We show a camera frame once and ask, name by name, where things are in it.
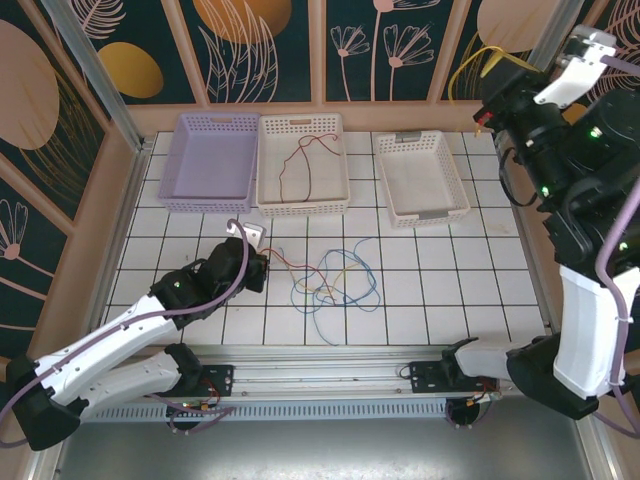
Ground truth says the red cable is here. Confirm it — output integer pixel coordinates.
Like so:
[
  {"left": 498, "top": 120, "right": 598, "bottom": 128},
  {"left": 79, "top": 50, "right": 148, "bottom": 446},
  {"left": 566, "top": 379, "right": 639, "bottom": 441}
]
[
  {"left": 277, "top": 132, "right": 347, "bottom": 205},
  {"left": 260, "top": 247, "right": 339, "bottom": 305}
]

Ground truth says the blue cable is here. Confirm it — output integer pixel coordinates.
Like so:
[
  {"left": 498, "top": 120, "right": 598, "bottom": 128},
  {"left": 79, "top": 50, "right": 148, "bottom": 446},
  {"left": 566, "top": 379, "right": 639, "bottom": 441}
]
[
  {"left": 309, "top": 279, "right": 351, "bottom": 347},
  {"left": 277, "top": 243, "right": 351, "bottom": 314},
  {"left": 319, "top": 235, "right": 382, "bottom": 312}
]

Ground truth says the yellow cable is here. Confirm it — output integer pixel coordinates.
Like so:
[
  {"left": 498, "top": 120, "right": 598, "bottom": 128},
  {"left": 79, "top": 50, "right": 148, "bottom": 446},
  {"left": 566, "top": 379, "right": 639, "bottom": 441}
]
[
  {"left": 448, "top": 45, "right": 534, "bottom": 139},
  {"left": 302, "top": 262, "right": 361, "bottom": 296}
]

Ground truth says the cream plastic basket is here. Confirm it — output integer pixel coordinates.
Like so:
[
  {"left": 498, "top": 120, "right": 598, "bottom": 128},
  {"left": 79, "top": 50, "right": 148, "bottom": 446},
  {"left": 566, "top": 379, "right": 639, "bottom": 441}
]
[{"left": 255, "top": 112, "right": 351, "bottom": 219}]

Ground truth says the lavender plastic basket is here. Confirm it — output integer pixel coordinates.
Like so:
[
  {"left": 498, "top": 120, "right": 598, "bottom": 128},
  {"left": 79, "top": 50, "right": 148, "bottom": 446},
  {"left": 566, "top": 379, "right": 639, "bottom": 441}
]
[{"left": 158, "top": 112, "right": 261, "bottom": 215}]

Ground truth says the grey metal sheet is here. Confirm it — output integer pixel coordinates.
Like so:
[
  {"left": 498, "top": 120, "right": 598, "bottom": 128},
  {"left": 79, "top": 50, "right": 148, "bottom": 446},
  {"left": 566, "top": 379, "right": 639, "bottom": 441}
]
[{"left": 29, "top": 394, "right": 624, "bottom": 480}]

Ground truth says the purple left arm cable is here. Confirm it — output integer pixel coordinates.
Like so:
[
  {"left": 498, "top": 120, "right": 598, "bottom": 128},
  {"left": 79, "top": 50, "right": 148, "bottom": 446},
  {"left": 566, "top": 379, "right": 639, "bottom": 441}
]
[{"left": 0, "top": 218, "right": 250, "bottom": 446}]

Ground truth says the white basket with grey handles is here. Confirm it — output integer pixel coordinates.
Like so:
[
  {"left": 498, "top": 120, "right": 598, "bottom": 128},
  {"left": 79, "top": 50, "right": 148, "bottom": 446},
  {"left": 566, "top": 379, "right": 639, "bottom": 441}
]
[{"left": 373, "top": 130, "right": 471, "bottom": 230}]

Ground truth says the aluminium frame post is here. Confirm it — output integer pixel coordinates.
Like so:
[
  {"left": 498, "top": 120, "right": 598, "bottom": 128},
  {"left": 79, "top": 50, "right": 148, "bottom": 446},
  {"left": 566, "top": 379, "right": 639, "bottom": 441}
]
[
  {"left": 492, "top": 0, "right": 581, "bottom": 151},
  {"left": 38, "top": 0, "right": 149, "bottom": 154}
]

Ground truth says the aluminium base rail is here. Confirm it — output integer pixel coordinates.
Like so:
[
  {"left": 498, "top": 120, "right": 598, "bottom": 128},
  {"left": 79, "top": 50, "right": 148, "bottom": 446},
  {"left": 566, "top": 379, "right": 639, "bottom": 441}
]
[{"left": 149, "top": 343, "right": 551, "bottom": 403}]

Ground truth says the small coloured wire bundle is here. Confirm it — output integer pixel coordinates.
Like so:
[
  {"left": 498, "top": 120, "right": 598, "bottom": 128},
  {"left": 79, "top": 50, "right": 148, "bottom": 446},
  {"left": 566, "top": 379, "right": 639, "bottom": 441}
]
[
  {"left": 172, "top": 377, "right": 226, "bottom": 416},
  {"left": 462, "top": 377, "right": 502, "bottom": 407}
]

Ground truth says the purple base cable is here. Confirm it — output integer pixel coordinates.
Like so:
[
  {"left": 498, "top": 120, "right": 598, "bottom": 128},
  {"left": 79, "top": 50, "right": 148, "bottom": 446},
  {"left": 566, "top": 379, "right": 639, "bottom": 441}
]
[{"left": 149, "top": 392, "right": 237, "bottom": 435}]

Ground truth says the slotted grey cable duct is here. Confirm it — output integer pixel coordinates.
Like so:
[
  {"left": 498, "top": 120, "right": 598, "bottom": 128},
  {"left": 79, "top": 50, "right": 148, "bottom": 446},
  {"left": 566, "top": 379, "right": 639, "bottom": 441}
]
[{"left": 84, "top": 403, "right": 451, "bottom": 422}]

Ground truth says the black round cable port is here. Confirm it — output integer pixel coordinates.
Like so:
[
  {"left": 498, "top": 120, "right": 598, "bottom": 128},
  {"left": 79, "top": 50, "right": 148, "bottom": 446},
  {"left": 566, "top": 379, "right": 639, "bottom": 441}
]
[
  {"left": 166, "top": 405, "right": 201, "bottom": 435},
  {"left": 446, "top": 398, "right": 490, "bottom": 430}
]

